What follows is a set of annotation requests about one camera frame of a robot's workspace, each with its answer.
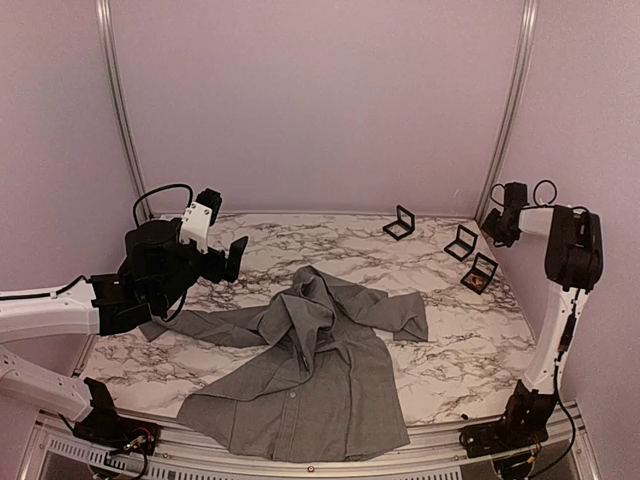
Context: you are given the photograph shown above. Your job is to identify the black display frame back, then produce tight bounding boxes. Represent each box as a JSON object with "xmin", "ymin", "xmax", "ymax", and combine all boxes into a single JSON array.
[{"xmin": 382, "ymin": 205, "xmax": 416, "ymax": 241}]

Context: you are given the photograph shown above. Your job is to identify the left aluminium frame post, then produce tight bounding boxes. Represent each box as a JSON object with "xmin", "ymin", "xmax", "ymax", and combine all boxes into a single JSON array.
[{"xmin": 96, "ymin": 0, "xmax": 146, "ymax": 198}]

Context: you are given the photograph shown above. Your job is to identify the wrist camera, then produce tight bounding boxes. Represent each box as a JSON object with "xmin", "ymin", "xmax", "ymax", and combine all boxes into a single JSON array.
[
  {"xmin": 179, "ymin": 188, "xmax": 222, "ymax": 254},
  {"xmin": 503, "ymin": 182, "xmax": 529, "ymax": 208}
]

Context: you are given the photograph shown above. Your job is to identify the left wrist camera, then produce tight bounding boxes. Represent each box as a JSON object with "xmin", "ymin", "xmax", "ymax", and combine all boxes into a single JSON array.
[{"xmin": 179, "ymin": 188, "xmax": 222, "ymax": 254}]

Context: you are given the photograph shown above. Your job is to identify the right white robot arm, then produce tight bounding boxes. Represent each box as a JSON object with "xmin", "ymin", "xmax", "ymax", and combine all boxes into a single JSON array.
[{"xmin": 481, "ymin": 182, "xmax": 604, "ymax": 448}]

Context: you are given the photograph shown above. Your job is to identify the aluminium frame post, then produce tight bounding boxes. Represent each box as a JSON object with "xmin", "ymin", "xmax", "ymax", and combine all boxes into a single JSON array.
[
  {"xmin": 472, "ymin": 0, "xmax": 541, "ymax": 224},
  {"xmin": 96, "ymin": 0, "xmax": 146, "ymax": 198}
]

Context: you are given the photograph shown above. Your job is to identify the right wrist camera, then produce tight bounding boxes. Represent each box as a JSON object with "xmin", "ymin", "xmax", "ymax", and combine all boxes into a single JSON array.
[{"xmin": 503, "ymin": 182, "xmax": 529, "ymax": 208}]

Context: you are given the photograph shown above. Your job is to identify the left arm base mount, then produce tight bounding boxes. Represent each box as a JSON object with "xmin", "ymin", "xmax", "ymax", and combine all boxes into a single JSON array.
[{"xmin": 73, "ymin": 378, "xmax": 160, "ymax": 456}]

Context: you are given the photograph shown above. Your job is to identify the black display frame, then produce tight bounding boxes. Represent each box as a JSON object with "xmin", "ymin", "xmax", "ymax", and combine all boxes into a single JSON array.
[
  {"xmin": 460, "ymin": 253, "xmax": 499, "ymax": 295},
  {"xmin": 382, "ymin": 205, "xmax": 416, "ymax": 241},
  {"xmin": 444, "ymin": 224, "xmax": 479, "ymax": 262}
]

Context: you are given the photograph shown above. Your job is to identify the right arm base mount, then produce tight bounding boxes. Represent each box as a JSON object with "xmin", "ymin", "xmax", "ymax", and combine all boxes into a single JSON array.
[{"xmin": 459, "ymin": 381, "xmax": 558, "ymax": 458}]

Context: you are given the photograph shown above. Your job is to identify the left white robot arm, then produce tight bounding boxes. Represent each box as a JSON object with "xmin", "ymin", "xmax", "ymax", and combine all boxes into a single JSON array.
[{"xmin": 1, "ymin": 185, "xmax": 248, "ymax": 445}]

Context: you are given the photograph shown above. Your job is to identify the grey button-up shirt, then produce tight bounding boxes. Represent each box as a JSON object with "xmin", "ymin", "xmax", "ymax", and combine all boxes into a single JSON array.
[{"xmin": 141, "ymin": 266, "xmax": 428, "ymax": 463}]

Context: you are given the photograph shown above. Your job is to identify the front aluminium rail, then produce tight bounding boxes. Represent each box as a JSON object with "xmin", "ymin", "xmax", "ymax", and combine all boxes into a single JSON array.
[{"xmin": 19, "ymin": 402, "xmax": 600, "ymax": 479}]

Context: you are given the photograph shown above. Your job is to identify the black display frame middle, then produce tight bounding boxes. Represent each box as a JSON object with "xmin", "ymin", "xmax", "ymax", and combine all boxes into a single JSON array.
[{"xmin": 444, "ymin": 224, "xmax": 479, "ymax": 262}]

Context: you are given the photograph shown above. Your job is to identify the orange portrait brooch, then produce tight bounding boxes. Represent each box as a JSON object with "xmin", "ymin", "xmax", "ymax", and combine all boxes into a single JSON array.
[{"xmin": 468, "ymin": 274, "xmax": 486, "ymax": 290}]

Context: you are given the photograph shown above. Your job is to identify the black display frame front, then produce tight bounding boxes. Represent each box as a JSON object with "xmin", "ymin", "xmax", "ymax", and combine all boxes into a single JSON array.
[{"xmin": 460, "ymin": 253, "xmax": 499, "ymax": 295}]

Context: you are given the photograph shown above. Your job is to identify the right aluminium frame post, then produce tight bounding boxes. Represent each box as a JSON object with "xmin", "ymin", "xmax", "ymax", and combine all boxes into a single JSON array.
[{"xmin": 472, "ymin": 0, "xmax": 541, "ymax": 224}]

